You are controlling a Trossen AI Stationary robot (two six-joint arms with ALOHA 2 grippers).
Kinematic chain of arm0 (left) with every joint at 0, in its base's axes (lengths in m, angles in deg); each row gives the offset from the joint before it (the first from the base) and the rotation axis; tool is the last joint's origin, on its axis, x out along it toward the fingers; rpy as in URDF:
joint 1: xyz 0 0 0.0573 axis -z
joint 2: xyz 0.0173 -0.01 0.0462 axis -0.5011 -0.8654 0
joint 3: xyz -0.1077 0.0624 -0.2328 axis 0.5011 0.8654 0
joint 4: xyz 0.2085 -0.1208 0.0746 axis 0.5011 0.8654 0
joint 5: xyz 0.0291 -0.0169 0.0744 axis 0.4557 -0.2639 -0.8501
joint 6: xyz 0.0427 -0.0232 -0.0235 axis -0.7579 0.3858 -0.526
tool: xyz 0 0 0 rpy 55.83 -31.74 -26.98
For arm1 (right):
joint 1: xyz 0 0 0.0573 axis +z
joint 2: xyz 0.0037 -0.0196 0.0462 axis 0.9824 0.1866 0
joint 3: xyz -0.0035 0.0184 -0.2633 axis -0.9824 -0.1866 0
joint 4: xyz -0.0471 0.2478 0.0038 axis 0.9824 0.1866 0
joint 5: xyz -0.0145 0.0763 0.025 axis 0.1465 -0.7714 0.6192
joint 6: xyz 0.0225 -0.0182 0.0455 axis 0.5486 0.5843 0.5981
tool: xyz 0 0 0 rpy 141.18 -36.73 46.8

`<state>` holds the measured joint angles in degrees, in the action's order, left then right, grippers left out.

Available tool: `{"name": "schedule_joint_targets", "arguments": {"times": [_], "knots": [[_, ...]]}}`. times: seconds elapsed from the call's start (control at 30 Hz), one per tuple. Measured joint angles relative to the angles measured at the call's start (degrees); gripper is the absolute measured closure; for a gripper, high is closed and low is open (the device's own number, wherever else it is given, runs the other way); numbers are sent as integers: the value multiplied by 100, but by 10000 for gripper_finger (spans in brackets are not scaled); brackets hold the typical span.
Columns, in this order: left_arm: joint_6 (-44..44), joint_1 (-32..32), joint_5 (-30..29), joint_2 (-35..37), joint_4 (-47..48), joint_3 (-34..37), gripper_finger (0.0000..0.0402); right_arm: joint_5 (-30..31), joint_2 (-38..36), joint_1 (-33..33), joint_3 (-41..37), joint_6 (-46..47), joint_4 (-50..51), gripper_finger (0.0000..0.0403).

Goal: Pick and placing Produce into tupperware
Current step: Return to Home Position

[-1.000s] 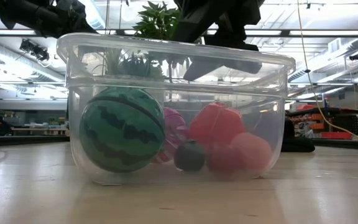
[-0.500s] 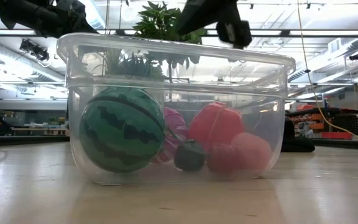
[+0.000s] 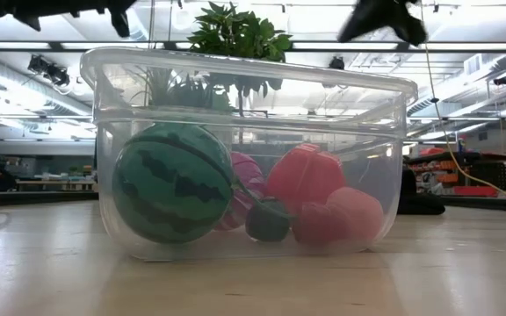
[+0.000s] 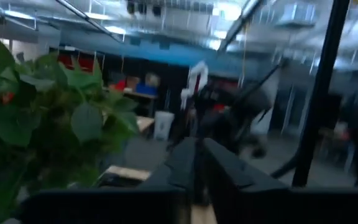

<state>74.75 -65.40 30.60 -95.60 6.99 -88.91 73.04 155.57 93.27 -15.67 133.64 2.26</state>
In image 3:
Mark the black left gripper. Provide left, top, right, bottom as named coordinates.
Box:
left=72, top=0, right=138, bottom=39

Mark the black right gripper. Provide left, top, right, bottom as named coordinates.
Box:
left=338, top=0, right=428, bottom=47

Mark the red toy bell pepper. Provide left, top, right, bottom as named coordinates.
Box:
left=264, top=143, right=348, bottom=216

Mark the green toy watermelon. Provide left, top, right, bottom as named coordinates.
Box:
left=111, top=122, right=235, bottom=245

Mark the pink toy peach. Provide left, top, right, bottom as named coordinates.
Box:
left=325, top=186, right=385, bottom=247

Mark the purple toy onion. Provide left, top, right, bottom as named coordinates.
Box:
left=215, top=151, right=266, bottom=233

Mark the red toy strawberry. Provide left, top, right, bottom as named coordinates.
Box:
left=291, top=201, right=346, bottom=247

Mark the dark toy plum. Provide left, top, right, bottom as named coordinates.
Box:
left=244, top=197, right=292, bottom=243

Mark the clear plastic tupperware container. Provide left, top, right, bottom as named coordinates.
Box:
left=80, top=47, right=419, bottom=263

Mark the tall leafy plant black pot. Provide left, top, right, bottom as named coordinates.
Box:
left=186, top=1, right=293, bottom=146

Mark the background workbench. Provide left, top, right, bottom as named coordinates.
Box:
left=15, top=175, right=98, bottom=193

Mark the black cloth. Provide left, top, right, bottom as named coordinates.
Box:
left=396, top=169, right=446, bottom=216

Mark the red cart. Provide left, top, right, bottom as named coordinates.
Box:
left=453, top=185, right=500, bottom=198

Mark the long pale cable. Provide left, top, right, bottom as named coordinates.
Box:
left=418, top=0, right=506, bottom=199

